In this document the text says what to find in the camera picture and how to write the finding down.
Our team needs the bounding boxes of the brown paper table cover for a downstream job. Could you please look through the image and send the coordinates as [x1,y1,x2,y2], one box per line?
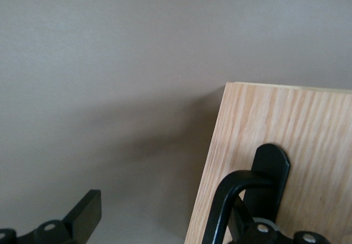
[0,0,352,244]

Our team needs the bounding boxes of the black metal drawer handle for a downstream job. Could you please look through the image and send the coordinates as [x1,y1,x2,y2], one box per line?
[202,143,292,244]

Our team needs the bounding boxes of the light wooden drawer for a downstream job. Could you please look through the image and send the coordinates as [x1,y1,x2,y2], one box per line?
[183,81,352,244]

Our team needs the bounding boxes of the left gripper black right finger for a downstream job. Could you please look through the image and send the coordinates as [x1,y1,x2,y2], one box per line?
[228,195,292,244]

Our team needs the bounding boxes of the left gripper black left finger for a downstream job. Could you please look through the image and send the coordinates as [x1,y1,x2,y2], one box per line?
[16,189,102,244]

